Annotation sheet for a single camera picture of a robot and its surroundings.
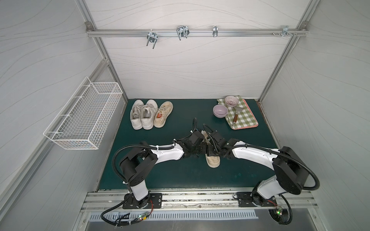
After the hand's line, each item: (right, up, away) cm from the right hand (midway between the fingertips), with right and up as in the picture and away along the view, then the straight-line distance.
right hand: (210, 149), depth 89 cm
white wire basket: (-65, +16, -22) cm, 70 cm away
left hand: (-1, +1, -3) cm, 3 cm away
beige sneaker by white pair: (-31, +25, +17) cm, 43 cm away
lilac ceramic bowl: (+11, +24, +22) cm, 34 cm away
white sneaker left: (-52, +22, +13) cm, 58 cm away
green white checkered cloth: (+30, +19, +19) cm, 40 cm away
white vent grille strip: (-46, -30, -17) cm, 57 cm away
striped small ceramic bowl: (+23, +33, +30) cm, 50 cm away
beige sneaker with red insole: (+1, -6, -6) cm, 8 cm away
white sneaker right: (-43, +23, +13) cm, 51 cm away
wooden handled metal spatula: (+26, +26, +25) cm, 44 cm away
